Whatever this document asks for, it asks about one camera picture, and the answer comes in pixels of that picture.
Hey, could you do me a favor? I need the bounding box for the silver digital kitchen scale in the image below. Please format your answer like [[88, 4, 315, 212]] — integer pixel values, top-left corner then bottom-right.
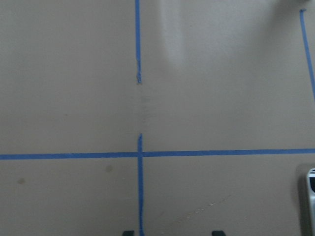
[[298, 168, 315, 236]]

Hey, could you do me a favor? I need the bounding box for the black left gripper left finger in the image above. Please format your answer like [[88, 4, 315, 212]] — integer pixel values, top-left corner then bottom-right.
[[123, 230, 134, 236]]

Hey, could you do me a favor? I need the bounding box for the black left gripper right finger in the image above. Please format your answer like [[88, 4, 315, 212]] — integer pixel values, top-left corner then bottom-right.
[[211, 230, 224, 236]]

